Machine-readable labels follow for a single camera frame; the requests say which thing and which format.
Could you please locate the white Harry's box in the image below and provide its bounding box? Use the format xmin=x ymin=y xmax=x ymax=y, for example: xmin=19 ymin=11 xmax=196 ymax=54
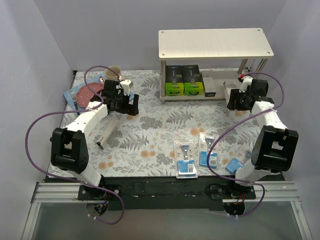
xmin=201 ymin=71 xmax=217 ymax=97
xmin=96 ymin=119 xmax=120 ymax=150
xmin=223 ymin=80 xmax=241 ymax=103

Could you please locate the black green Gillette Labs box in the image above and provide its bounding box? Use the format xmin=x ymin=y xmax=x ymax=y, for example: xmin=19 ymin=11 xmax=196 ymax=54
xmin=165 ymin=65 xmax=184 ymax=96

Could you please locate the clear blue razor blister pack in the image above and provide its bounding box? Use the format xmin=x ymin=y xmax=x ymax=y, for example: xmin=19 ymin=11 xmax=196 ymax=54
xmin=173 ymin=140 xmax=198 ymax=179

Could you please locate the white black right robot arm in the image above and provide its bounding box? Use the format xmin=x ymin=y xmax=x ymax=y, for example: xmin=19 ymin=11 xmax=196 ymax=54
xmin=226 ymin=89 xmax=299 ymax=199

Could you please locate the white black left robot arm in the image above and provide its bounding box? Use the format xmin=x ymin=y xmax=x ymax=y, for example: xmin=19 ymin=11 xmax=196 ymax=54
xmin=50 ymin=100 xmax=109 ymax=200

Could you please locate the beige ceramic mug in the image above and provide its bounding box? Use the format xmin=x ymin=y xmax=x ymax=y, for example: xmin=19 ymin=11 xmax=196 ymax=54
xmin=104 ymin=65 xmax=122 ymax=82

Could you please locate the pink dotted plate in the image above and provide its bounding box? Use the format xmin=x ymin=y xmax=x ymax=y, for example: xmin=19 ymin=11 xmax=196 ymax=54
xmin=76 ymin=82 xmax=104 ymax=109

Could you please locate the silver fork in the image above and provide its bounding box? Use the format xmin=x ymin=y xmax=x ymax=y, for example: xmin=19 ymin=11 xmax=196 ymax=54
xmin=69 ymin=89 xmax=80 ymax=116

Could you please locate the blue checked cloth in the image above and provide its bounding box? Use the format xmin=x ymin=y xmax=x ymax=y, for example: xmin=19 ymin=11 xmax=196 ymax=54
xmin=63 ymin=74 xmax=139 ymax=116

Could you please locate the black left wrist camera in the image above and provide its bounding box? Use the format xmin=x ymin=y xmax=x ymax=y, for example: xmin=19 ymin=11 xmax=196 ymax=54
xmin=101 ymin=79 xmax=120 ymax=97

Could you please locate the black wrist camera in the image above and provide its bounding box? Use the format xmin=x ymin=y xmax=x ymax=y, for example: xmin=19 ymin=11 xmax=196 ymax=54
xmin=250 ymin=79 xmax=269 ymax=97
xmin=101 ymin=79 xmax=120 ymax=97

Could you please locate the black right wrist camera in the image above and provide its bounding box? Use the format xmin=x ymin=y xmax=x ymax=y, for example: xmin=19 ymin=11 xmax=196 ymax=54
xmin=250 ymin=79 xmax=269 ymax=97

